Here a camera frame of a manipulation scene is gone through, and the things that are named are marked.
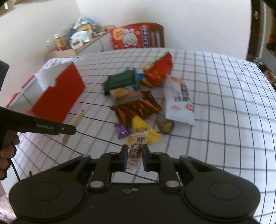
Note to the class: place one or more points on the white noodle packet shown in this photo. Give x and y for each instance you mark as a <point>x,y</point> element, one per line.
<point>178,105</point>

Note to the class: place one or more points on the round brown yellow snack cup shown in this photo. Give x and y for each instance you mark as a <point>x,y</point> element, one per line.
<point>165,125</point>

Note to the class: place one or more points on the egg pastry clear packet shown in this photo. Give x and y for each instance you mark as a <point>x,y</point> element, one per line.
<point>125,93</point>

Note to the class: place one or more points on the brown white small snack packet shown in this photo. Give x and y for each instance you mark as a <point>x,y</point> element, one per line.
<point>135,143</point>

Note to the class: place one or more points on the blue snack packet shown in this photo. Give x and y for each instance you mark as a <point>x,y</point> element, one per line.
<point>138,78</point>

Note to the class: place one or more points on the orange brown foil packet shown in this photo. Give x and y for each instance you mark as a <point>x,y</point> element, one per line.
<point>139,103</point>

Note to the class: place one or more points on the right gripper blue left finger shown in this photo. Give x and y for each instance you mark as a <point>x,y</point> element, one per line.
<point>123,158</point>

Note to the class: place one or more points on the red white cardboard box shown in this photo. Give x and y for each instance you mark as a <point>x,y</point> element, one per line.
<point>50,94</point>

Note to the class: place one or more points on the white digital timer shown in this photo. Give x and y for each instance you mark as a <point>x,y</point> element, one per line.
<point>76,44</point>

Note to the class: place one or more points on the white grid tablecloth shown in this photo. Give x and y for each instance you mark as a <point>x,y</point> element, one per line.
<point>217,109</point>

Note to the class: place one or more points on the yellow snack packet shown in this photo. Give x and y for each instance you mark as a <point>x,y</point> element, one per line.
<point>138,125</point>

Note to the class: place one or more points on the orange juice bottle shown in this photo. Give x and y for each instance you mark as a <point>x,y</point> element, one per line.
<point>60,42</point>

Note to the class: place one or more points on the left hand with black glove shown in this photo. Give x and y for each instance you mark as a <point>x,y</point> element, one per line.
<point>8,151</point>

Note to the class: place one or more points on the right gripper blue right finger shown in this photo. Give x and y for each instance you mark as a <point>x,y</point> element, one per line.
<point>146,157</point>

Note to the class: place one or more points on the purple candy wrapper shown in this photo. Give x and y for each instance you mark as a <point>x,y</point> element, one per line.
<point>122,131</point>

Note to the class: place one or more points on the tissue pack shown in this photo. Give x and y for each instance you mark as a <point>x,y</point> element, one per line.
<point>81,36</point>

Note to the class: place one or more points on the dark green snack packet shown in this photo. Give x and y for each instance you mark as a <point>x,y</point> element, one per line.
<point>119,80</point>

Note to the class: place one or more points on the wooden side cabinet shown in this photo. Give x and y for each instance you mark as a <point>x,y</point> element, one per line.
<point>98,44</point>

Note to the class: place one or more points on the wooden chair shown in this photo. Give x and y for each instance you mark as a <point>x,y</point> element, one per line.
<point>157,34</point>

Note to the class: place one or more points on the red yellow snack bag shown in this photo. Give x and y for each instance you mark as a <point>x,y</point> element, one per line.
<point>155,73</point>

